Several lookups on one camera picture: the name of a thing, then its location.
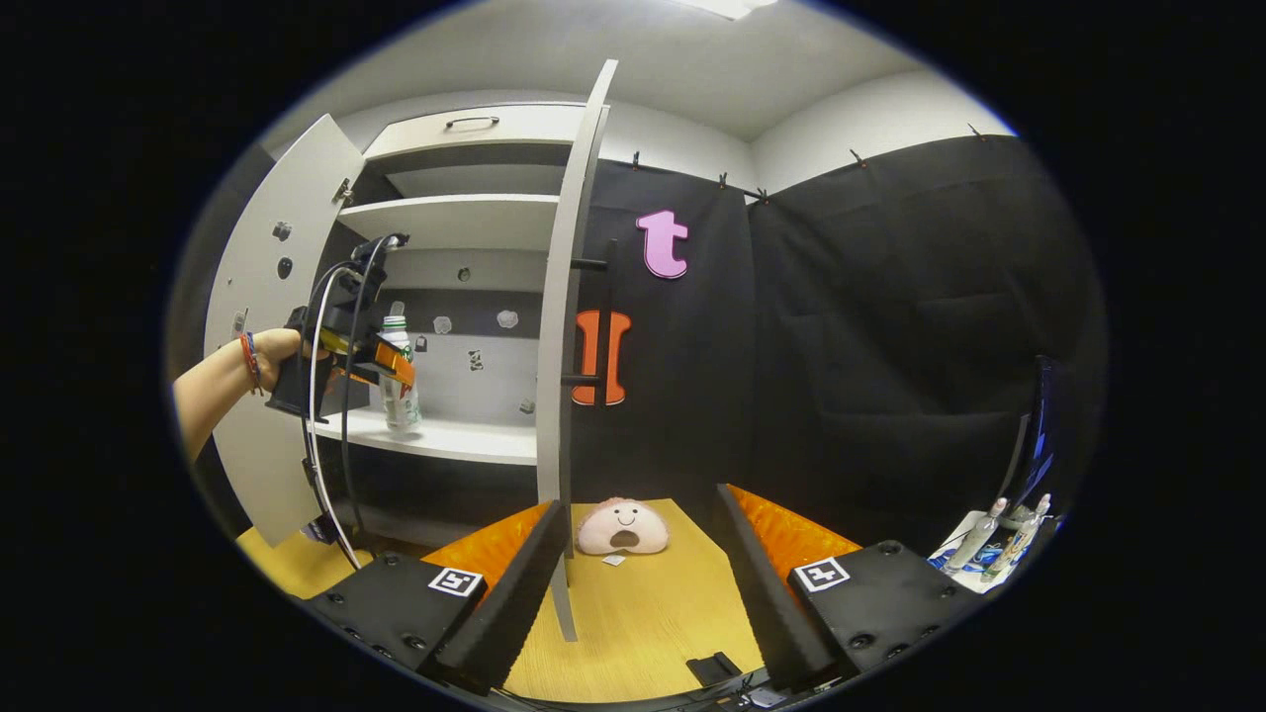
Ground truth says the pink bun plush toy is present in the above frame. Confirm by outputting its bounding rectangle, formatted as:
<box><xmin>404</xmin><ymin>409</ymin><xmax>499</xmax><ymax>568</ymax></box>
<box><xmin>577</xmin><ymin>497</ymin><xmax>671</xmax><ymax>557</ymax></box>

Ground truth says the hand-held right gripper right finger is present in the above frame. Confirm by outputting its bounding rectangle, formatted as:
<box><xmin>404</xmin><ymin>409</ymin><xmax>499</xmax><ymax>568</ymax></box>
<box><xmin>714</xmin><ymin>484</ymin><xmax>990</xmax><ymax>693</ymax></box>

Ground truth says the clear plastic bottle green cap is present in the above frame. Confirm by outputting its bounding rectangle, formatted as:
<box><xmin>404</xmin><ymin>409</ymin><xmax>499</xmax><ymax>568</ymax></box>
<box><xmin>379</xmin><ymin>314</ymin><xmax>422</xmax><ymax>433</ymax></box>

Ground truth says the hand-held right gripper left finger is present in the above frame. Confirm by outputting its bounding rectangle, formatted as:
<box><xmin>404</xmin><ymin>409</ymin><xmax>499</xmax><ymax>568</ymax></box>
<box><xmin>315</xmin><ymin>499</ymin><xmax>572</xmax><ymax>696</ymax></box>

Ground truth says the white cabinet drawer front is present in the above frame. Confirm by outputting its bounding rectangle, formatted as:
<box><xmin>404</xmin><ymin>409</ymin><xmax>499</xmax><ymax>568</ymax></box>
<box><xmin>361</xmin><ymin>104</ymin><xmax>594</xmax><ymax>164</ymax></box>

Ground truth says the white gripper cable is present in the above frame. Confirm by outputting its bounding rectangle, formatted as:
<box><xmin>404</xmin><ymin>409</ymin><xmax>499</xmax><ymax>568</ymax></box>
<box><xmin>305</xmin><ymin>262</ymin><xmax>363</xmax><ymax>572</ymax></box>

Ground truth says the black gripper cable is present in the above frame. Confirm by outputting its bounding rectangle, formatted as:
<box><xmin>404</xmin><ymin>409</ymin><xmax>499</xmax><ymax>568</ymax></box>
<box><xmin>338</xmin><ymin>235</ymin><xmax>399</xmax><ymax>517</ymax></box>

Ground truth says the black backdrop cloth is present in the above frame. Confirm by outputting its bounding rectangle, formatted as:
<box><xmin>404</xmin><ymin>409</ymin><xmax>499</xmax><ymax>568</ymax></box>
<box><xmin>168</xmin><ymin>133</ymin><xmax>1104</xmax><ymax>555</ymax></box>

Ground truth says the ceiling light panel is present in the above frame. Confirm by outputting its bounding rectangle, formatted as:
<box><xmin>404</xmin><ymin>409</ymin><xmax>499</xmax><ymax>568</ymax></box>
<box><xmin>682</xmin><ymin>0</ymin><xmax>777</xmax><ymax>21</ymax></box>

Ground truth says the white cabinet door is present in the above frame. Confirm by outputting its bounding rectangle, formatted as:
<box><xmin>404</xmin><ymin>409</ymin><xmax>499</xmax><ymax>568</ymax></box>
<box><xmin>203</xmin><ymin>114</ymin><xmax>367</xmax><ymax>548</ymax></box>
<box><xmin>534</xmin><ymin>59</ymin><xmax>619</xmax><ymax>644</ymax></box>

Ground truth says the white cabinet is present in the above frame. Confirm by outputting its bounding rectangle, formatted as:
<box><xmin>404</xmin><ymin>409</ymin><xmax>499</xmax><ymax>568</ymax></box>
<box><xmin>316</xmin><ymin>102</ymin><xmax>594</xmax><ymax>545</ymax></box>

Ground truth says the slim grey bottle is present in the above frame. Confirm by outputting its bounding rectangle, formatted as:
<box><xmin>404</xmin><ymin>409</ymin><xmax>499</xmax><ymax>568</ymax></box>
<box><xmin>945</xmin><ymin>497</ymin><xmax>1010</xmax><ymax>575</ymax></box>

